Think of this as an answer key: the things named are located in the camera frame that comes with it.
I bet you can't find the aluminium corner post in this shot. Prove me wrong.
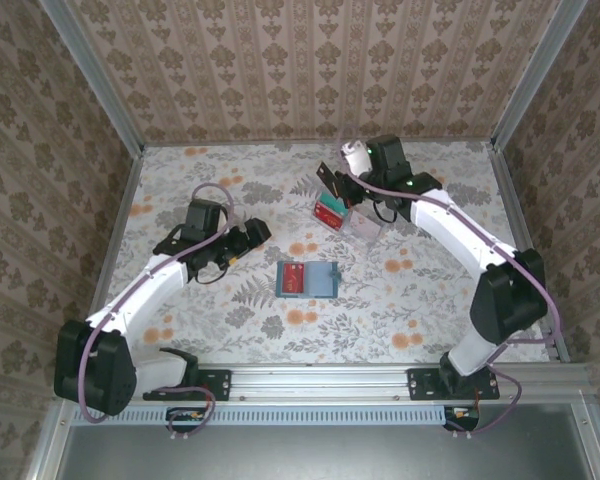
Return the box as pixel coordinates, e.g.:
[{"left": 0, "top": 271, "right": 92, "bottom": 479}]
[
  {"left": 490, "top": 0, "right": 590, "bottom": 151},
  {"left": 38, "top": 0, "right": 146, "bottom": 154}
]

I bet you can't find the purple camera cable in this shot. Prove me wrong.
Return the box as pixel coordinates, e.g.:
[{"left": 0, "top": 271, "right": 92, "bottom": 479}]
[
  {"left": 338, "top": 125, "right": 564, "bottom": 441},
  {"left": 78, "top": 182, "right": 234, "bottom": 444}
]

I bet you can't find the teal blue card holder wallet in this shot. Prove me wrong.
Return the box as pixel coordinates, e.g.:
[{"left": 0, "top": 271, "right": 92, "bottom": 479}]
[{"left": 275, "top": 259, "right": 342, "bottom": 300}]

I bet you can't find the small controller board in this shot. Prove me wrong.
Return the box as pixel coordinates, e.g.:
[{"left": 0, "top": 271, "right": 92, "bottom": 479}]
[
  {"left": 165, "top": 406, "right": 207, "bottom": 425},
  {"left": 443, "top": 404, "right": 482, "bottom": 432}
]

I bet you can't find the black looped gripper cable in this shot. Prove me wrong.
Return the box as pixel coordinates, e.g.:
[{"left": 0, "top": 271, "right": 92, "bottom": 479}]
[
  {"left": 194, "top": 264, "right": 231, "bottom": 287},
  {"left": 372, "top": 197, "right": 402, "bottom": 227}
]

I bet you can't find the red VIP card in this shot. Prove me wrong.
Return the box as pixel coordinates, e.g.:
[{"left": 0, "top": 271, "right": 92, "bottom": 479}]
[{"left": 312, "top": 202, "right": 351, "bottom": 232}]

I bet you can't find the aluminium lower frame bar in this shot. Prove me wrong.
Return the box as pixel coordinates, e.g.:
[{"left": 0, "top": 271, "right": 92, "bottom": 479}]
[
  {"left": 24, "top": 399, "right": 74, "bottom": 480},
  {"left": 572, "top": 402, "right": 600, "bottom": 480}
]

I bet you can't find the aluminium front rail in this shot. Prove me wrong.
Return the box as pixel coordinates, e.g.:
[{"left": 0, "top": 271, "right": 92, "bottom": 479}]
[{"left": 54, "top": 363, "right": 594, "bottom": 401}]

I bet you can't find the black VIP card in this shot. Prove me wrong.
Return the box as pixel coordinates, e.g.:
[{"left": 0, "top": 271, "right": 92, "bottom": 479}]
[{"left": 317, "top": 160, "right": 345, "bottom": 199}]

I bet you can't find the grey metal sheet panel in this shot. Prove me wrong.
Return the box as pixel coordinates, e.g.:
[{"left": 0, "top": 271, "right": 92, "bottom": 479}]
[{"left": 54, "top": 419, "right": 589, "bottom": 480}]

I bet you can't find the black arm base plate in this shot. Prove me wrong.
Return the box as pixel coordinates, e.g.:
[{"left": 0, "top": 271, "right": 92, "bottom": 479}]
[
  {"left": 407, "top": 367, "right": 501, "bottom": 402},
  {"left": 143, "top": 368, "right": 232, "bottom": 402}
]

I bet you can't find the clear acrylic card stand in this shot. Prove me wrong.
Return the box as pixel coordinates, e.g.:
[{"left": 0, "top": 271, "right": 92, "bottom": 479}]
[{"left": 310, "top": 187, "right": 387, "bottom": 251}]

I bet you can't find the aluminium side rail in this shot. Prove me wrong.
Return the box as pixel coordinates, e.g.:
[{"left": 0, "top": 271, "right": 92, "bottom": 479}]
[
  {"left": 74, "top": 147, "right": 146, "bottom": 365},
  {"left": 487, "top": 142, "right": 571, "bottom": 365}
]

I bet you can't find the red card white print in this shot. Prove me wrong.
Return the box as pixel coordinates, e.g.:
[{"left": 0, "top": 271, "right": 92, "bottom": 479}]
[{"left": 279, "top": 263, "right": 308, "bottom": 296}]

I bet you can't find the grey slotted cable duct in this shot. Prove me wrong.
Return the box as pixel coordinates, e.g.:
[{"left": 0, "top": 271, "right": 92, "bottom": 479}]
[{"left": 72, "top": 404, "right": 444, "bottom": 424}]

